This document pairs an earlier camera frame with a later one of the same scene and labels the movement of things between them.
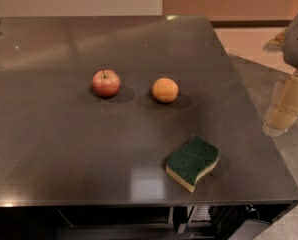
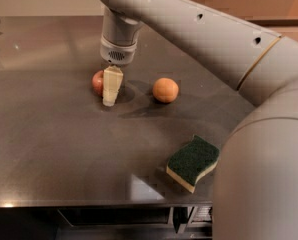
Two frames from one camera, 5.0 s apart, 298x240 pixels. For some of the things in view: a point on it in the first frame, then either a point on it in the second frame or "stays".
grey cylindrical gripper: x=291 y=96 → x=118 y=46
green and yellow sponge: x=192 y=159 stays
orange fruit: x=165 y=90 stays
